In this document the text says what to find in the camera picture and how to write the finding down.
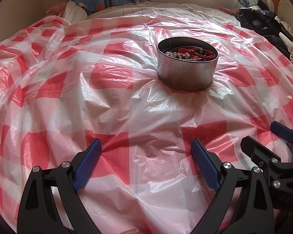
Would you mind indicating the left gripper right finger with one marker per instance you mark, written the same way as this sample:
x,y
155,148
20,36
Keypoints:
x,y
253,212

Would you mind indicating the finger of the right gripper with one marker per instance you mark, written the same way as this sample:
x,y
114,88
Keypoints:
x,y
263,157
282,131

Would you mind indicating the striped white pillow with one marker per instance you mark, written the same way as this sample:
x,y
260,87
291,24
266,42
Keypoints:
x,y
73,13

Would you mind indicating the pink cloth by pillow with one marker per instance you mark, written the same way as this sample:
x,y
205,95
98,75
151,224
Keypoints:
x,y
57,9

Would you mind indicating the striped white bed sheet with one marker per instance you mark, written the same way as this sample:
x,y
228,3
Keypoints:
x,y
191,11

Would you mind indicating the black jacket pile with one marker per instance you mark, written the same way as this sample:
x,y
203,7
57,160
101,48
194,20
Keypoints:
x,y
267,24

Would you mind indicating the round silver metal tin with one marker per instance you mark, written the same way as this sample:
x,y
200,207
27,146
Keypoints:
x,y
186,63

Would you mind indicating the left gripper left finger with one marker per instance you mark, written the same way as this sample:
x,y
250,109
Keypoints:
x,y
37,210

